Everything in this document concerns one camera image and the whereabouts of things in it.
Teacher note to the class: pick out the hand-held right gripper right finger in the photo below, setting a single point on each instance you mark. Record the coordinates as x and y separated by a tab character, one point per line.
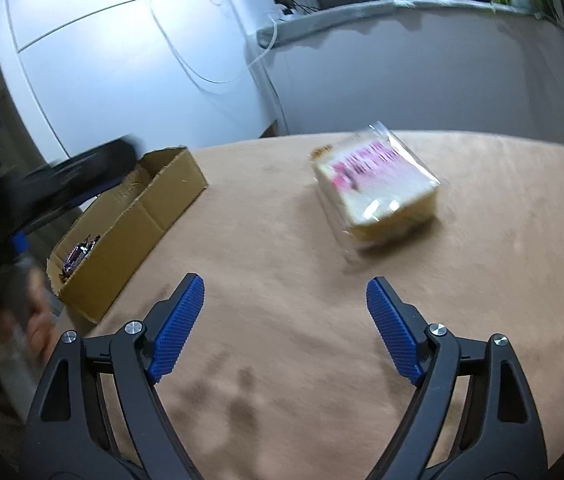
394	330

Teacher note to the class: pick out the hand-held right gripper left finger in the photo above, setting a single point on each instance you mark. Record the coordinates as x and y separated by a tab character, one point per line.
179	330

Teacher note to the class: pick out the dark purple snack packet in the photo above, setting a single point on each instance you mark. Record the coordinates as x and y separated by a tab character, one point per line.
79	255

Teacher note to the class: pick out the cardboard box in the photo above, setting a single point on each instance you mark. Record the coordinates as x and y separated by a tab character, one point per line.
137	230

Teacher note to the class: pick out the sliced bread packet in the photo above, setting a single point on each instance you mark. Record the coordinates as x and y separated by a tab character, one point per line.
376	195

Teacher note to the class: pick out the person's left hand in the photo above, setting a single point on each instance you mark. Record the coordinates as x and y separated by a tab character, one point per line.
37	330

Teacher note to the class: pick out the white refrigerator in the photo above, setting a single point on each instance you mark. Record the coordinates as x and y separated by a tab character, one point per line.
127	70

